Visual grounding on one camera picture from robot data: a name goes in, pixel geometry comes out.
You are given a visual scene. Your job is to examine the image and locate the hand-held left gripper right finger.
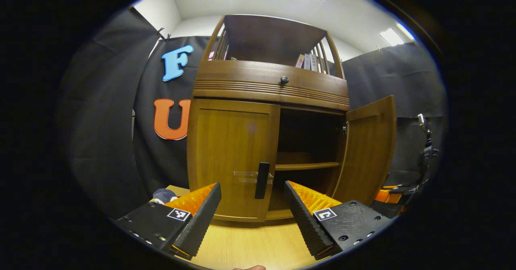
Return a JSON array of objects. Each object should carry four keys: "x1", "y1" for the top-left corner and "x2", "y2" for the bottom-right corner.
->
[{"x1": 283, "y1": 181, "x2": 397, "y2": 261}]

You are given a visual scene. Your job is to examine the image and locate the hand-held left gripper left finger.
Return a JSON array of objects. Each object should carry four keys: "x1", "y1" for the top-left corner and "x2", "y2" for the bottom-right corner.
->
[{"x1": 116, "y1": 183, "x2": 223, "y2": 261}]

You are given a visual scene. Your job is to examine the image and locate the wooden cabinet door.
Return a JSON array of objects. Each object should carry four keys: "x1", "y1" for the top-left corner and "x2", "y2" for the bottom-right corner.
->
[
  {"x1": 187, "y1": 99, "x2": 281, "y2": 222},
  {"x1": 331, "y1": 96, "x2": 397, "y2": 206}
]

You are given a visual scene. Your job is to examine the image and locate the wooden double-door shoe cabinet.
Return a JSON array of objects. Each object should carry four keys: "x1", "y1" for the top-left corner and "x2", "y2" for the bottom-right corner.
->
[{"x1": 186, "y1": 14, "x2": 397, "y2": 223}]

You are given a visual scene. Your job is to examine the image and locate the wooden inner cabinet shelf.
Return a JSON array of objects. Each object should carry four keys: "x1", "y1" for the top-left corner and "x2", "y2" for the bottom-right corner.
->
[{"x1": 275, "y1": 152, "x2": 341, "y2": 171}]

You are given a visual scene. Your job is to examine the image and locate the wooden cabinet drawer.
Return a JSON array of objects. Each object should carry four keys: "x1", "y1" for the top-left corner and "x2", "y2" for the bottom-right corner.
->
[{"x1": 196, "y1": 60, "x2": 349, "y2": 97}]

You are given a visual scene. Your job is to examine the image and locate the white and blue plush toy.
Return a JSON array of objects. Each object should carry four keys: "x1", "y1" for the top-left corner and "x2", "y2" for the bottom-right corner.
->
[{"x1": 151, "y1": 188, "x2": 178, "y2": 205}]

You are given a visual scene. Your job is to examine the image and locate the black backdrop cloth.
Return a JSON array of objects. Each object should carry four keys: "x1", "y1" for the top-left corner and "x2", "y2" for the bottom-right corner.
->
[
  {"x1": 56, "y1": 7, "x2": 160, "y2": 220},
  {"x1": 341, "y1": 42, "x2": 448, "y2": 190},
  {"x1": 132, "y1": 35, "x2": 212, "y2": 198}
]

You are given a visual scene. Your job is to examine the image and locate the small ceiling light panel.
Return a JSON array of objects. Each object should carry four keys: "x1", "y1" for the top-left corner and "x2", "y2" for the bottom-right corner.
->
[{"x1": 379, "y1": 28, "x2": 405, "y2": 46}]

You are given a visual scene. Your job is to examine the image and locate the black left door handle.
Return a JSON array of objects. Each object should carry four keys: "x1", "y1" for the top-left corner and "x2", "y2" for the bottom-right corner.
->
[{"x1": 255, "y1": 162, "x2": 270, "y2": 200}]

